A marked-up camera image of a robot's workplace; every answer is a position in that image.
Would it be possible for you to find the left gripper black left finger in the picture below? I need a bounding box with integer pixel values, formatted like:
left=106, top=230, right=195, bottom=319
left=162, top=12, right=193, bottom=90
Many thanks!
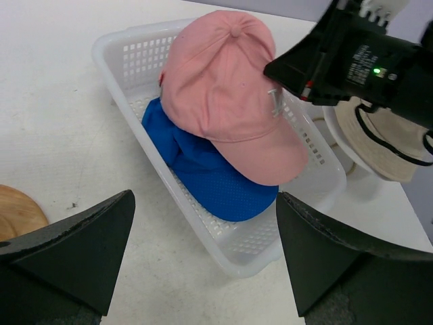
left=1, top=190, right=135, bottom=324

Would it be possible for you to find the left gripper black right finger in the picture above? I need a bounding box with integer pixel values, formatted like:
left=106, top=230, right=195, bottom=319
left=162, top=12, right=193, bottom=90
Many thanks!
left=276, top=192, right=432, bottom=324

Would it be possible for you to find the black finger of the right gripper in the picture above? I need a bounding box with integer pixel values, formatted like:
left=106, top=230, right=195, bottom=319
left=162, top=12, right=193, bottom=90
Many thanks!
left=264, top=23, right=328, bottom=102

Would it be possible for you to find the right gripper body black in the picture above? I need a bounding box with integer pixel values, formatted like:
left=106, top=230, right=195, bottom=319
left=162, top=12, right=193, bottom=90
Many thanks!
left=311, top=1, right=432, bottom=129

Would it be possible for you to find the white bucket hat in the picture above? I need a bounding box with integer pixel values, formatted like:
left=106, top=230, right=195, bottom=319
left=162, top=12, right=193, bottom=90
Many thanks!
left=323, top=106, right=388, bottom=181

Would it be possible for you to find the pink baseball cap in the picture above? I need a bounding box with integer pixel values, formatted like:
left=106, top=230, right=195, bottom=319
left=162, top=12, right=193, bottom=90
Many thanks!
left=160, top=10, right=309, bottom=186

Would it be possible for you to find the beige bucket hat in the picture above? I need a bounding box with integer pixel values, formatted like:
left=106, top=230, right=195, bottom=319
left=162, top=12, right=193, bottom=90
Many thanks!
left=335, top=97, right=432, bottom=183

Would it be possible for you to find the wooden mushroom hat stand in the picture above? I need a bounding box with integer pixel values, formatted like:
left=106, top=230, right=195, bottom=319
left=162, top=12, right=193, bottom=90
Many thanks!
left=0, top=184, right=49, bottom=242

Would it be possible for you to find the blue baseball cap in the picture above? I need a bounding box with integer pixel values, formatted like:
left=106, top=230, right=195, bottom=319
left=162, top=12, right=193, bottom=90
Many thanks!
left=141, top=97, right=279, bottom=222

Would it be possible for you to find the white plastic basket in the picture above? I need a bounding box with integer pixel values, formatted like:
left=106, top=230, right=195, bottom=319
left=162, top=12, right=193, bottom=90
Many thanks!
left=92, top=19, right=346, bottom=278

